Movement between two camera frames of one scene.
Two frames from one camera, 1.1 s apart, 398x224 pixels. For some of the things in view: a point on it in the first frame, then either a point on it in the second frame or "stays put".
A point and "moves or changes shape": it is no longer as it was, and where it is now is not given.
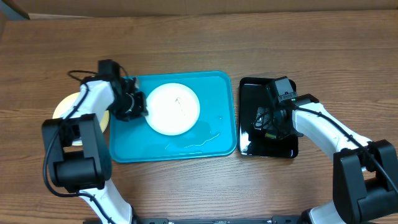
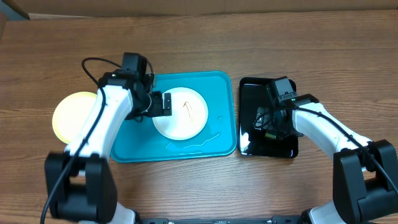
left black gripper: x=141 y=111 to x=158 y=110
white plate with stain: x=173 y=109 moves or changes shape
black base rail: x=303 y=219 stays put
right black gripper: x=270 y=119 stays put
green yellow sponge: x=268 y=135 stays put
